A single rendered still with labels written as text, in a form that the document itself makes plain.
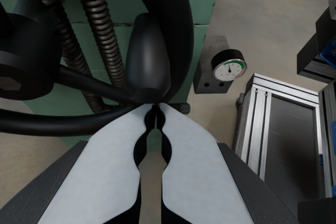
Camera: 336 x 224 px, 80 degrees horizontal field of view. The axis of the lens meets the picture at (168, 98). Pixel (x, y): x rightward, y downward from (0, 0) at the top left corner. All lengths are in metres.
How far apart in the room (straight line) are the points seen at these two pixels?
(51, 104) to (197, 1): 0.46
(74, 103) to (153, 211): 0.56
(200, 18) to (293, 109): 0.76
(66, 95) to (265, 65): 1.22
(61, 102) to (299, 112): 0.93
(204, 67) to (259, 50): 1.14
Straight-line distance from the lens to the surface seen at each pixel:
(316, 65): 0.69
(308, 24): 2.02
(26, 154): 1.13
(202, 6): 0.37
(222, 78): 0.41
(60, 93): 0.57
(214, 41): 0.51
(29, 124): 0.31
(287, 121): 1.00
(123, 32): 0.39
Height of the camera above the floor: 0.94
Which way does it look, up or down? 57 degrees down
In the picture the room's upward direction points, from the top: 8 degrees clockwise
